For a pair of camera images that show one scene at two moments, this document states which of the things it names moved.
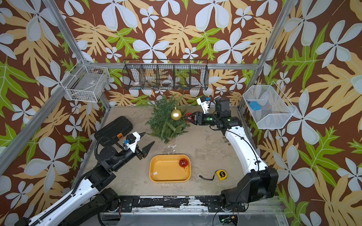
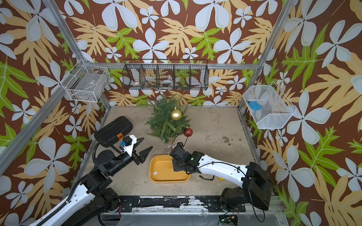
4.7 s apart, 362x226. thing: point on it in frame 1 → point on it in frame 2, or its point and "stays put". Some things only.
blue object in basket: x=255 y=106 stays put
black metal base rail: x=209 y=204 stays put
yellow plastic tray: x=166 y=168 stays put
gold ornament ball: x=176 y=114 stays put
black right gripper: x=201 y=118 → x=175 y=165
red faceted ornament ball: x=188 y=114 → x=188 y=132
